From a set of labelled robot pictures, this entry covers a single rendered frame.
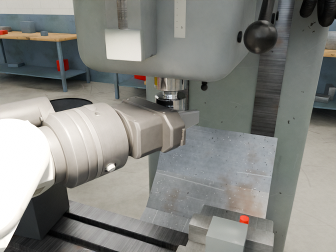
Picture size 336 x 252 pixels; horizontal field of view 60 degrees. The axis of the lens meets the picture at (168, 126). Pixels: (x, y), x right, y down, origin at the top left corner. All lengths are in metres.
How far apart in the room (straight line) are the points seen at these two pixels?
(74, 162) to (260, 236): 0.37
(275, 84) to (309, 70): 0.08
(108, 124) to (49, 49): 6.04
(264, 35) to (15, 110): 0.26
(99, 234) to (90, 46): 0.47
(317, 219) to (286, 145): 1.58
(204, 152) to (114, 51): 0.58
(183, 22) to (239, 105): 0.52
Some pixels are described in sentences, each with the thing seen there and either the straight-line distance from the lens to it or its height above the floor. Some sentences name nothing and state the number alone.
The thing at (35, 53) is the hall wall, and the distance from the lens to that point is 6.64.
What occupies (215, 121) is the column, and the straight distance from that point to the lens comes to 0.83.
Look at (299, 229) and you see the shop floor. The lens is 2.24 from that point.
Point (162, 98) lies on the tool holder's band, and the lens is 0.41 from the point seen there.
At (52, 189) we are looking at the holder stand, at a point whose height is 1.00.
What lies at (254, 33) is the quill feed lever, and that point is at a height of 1.37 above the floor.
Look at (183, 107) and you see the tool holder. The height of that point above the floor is 1.25.
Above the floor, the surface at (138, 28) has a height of 1.37.
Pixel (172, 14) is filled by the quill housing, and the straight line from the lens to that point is 0.32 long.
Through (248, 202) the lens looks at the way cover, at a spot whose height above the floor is 0.91.
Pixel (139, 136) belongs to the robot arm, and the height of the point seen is 1.24.
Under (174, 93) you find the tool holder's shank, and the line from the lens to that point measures 0.42.
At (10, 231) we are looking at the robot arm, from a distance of 0.28.
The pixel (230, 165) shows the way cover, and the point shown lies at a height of 0.98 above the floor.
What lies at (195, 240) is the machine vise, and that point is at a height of 0.98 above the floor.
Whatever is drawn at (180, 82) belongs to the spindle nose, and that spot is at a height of 1.29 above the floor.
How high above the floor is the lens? 1.39
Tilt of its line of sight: 23 degrees down
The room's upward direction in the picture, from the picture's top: straight up
